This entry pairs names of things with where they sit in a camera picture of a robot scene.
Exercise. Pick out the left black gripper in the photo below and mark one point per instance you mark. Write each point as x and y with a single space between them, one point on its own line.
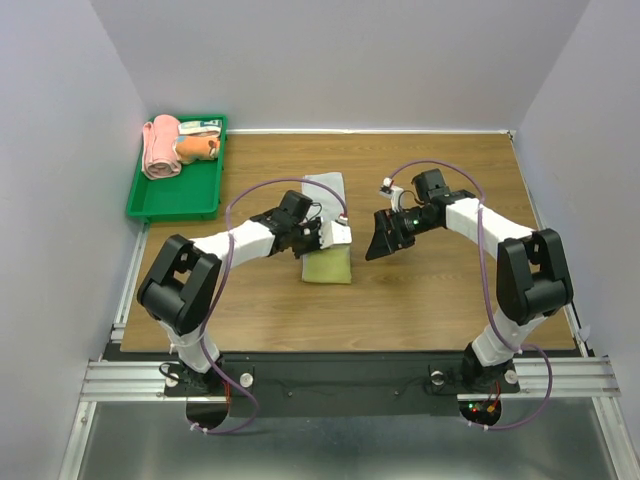
314 224

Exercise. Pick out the rolled white blue towel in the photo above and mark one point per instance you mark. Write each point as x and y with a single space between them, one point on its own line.
210 127

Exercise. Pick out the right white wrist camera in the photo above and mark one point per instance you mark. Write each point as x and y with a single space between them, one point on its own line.
393 193

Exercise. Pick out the aluminium frame rail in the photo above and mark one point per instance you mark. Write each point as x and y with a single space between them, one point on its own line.
110 381

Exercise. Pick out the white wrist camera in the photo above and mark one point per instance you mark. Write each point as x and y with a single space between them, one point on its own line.
332 234
393 193

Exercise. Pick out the orange polka dot towel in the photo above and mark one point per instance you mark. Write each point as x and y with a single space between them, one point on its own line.
191 148

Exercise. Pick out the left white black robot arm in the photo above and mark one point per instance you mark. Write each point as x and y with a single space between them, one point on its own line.
180 289

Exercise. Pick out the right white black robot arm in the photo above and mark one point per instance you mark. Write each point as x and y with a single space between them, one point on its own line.
533 281

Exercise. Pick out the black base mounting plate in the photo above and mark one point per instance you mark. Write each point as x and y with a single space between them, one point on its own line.
330 384

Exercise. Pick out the yellow green towel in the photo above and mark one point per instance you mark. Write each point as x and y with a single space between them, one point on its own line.
332 265

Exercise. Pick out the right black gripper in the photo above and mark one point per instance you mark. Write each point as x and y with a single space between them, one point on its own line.
384 242

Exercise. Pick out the rolled pink towel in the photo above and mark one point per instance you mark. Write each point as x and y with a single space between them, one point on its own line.
159 160

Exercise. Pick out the green plastic tray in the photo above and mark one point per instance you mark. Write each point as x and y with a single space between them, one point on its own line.
192 195

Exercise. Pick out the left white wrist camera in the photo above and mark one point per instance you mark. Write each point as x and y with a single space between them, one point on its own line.
332 234

